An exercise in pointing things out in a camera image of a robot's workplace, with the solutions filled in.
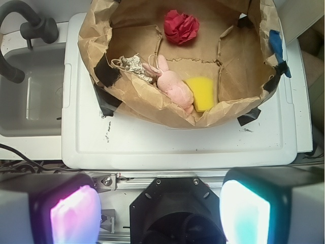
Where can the yellow sponge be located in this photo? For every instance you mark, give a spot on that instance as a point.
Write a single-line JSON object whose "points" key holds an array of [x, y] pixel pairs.
{"points": [[202, 89]]}

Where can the brown paper bag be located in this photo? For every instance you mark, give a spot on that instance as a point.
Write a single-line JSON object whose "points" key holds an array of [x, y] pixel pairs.
{"points": [[231, 48]]}

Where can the dark grey faucet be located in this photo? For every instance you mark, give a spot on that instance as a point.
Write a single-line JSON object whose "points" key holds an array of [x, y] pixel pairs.
{"points": [[36, 26]]}

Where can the crumpled silver foil wrapper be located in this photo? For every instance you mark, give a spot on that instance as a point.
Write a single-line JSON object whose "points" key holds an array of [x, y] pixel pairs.
{"points": [[132, 65]]}

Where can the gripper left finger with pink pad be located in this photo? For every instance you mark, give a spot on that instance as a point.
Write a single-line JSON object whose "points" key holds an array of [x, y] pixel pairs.
{"points": [[49, 208]]}

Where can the white plastic tray lid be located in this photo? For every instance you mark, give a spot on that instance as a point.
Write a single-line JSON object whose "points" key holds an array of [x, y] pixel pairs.
{"points": [[92, 141]]}

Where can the crumpled red paper ball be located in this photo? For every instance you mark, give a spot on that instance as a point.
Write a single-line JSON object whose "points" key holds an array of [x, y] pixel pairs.
{"points": [[180, 28]]}

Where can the pink plush bunny toy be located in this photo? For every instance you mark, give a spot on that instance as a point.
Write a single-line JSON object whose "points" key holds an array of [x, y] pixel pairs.
{"points": [[171, 84]]}

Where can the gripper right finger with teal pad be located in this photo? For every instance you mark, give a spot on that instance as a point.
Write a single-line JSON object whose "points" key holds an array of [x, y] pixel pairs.
{"points": [[280, 204]]}

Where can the grey sink basin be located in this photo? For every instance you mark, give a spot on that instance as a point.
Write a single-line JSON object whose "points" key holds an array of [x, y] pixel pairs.
{"points": [[33, 107]]}

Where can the black octagonal mount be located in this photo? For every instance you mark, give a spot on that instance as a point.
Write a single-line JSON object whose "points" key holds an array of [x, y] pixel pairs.
{"points": [[176, 210]]}

